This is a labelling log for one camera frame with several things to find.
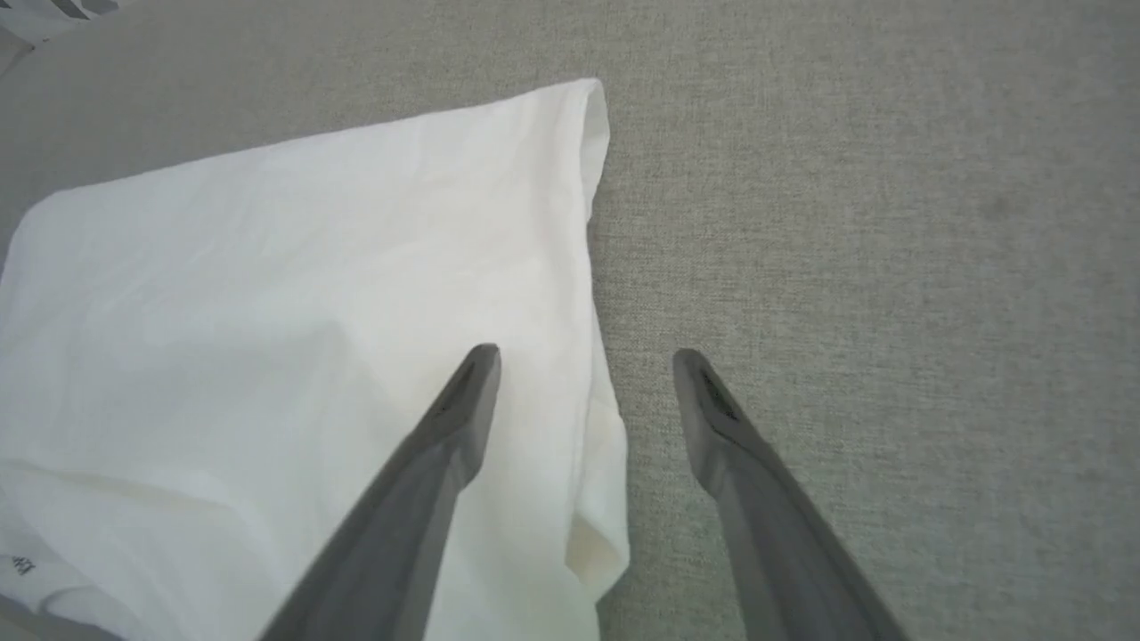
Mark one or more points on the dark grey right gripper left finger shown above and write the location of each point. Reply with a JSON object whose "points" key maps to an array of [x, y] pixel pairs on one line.
{"points": [[401, 516]]}

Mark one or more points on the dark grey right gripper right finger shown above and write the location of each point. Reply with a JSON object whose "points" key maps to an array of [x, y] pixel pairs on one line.
{"points": [[775, 534]]}

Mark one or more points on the white garment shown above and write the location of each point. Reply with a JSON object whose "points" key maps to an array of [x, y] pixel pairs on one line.
{"points": [[267, 312]]}

